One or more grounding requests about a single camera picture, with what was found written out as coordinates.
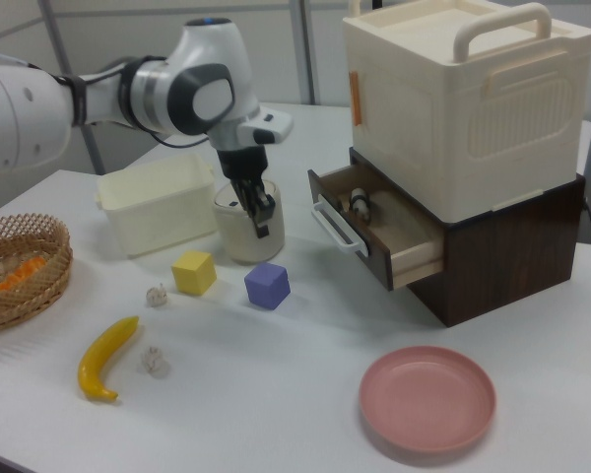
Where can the white plastic bin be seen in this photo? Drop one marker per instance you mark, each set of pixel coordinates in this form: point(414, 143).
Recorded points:
point(152, 217)

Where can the small white garlic piece left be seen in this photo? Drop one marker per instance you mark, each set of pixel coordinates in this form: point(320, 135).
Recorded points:
point(156, 295)

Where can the toy bread with orange topping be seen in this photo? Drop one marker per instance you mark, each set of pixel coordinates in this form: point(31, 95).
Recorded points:
point(22, 273)

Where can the yellow toy banana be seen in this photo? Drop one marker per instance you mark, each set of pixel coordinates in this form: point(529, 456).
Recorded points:
point(103, 355)

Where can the woven wicker basket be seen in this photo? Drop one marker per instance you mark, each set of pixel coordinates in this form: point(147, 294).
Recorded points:
point(39, 295)

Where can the small white garlic piece right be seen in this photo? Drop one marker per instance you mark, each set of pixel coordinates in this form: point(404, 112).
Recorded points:
point(152, 363)

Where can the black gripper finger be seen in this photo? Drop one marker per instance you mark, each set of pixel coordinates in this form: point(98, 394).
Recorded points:
point(262, 212)
point(242, 194)

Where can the small black white toy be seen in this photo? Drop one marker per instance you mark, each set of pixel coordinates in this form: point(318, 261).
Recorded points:
point(360, 203)

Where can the dark brown drawer cabinet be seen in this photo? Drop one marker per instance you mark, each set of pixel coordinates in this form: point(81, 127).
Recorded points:
point(497, 266)

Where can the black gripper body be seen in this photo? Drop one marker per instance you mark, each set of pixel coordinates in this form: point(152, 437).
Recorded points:
point(241, 162)

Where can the small cream lidded trash can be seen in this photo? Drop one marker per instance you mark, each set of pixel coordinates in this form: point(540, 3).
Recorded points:
point(241, 241)

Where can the pink plastic plate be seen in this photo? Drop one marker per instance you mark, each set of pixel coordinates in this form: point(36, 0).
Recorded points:
point(426, 399)

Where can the yellow foam cube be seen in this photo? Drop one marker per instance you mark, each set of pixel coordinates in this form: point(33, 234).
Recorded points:
point(192, 273)

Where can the purple foam cube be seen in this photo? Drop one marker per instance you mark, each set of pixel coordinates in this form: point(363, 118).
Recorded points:
point(266, 288)

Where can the small white garlic piece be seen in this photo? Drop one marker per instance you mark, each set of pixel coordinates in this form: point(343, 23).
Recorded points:
point(156, 295)
point(152, 363)

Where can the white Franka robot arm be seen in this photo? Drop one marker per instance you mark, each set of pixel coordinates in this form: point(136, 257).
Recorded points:
point(202, 64)

